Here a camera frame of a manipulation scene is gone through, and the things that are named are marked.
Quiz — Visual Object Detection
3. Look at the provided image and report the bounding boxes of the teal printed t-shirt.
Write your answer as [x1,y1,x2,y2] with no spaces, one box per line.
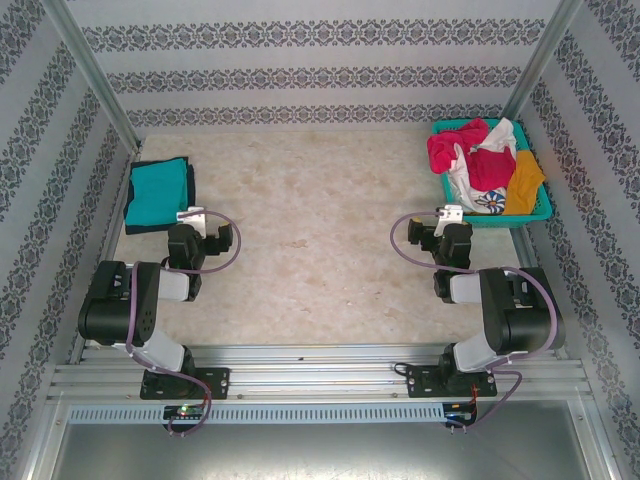
[124,157,191,226]

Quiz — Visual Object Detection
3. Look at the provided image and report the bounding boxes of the teal plastic basket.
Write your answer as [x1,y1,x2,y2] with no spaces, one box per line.
[431,118,554,230]

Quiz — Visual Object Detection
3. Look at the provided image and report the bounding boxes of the folded navy t-shirt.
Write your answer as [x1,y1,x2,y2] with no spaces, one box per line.
[123,156,197,236]

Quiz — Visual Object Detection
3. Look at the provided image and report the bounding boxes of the white floral print t-shirt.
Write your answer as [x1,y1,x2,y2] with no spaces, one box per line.
[446,118,518,216]

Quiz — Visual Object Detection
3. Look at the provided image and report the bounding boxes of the crumpled pink t-shirt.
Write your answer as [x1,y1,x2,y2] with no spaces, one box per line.
[426,118,517,193]

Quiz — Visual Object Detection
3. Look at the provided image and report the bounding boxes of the orange t-shirt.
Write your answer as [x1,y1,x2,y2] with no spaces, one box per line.
[501,149,547,216]

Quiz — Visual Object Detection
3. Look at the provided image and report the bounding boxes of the left controller circuit board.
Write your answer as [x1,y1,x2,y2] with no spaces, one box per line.
[163,404,209,421]

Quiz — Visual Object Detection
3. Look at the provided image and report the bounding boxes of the controller circuit board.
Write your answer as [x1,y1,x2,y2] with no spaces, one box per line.
[163,404,209,421]
[443,402,479,426]

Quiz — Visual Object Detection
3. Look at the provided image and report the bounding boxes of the right controller circuit board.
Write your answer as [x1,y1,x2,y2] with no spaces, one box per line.
[443,402,479,426]

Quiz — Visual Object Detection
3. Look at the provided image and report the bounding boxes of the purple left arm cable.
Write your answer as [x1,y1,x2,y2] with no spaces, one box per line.
[124,209,244,440]

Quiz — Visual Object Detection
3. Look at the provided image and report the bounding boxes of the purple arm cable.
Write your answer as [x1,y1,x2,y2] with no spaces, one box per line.
[390,209,561,434]
[124,209,244,440]

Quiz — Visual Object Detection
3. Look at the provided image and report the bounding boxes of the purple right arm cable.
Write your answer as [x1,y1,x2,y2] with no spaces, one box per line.
[390,209,561,434]

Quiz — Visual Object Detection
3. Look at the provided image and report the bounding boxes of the aluminium side rail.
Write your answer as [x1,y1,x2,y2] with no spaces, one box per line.
[67,144,144,364]
[512,227,574,361]

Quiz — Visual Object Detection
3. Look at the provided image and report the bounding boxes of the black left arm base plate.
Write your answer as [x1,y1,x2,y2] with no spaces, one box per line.
[139,367,232,401]

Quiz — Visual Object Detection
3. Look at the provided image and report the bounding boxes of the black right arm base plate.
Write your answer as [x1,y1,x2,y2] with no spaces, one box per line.
[405,363,499,400]

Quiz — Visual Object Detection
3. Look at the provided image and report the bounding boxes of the aluminium rail frame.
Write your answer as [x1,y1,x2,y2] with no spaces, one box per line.
[47,342,591,402]

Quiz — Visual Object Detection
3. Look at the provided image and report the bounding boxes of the slotted grey cable duct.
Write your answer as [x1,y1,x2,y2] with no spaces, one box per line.
[67,403,446,425]

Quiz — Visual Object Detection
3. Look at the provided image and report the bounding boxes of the aluminium corner post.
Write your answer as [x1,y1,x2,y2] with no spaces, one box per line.
[498,0,585,124]
[38,0,145,154]

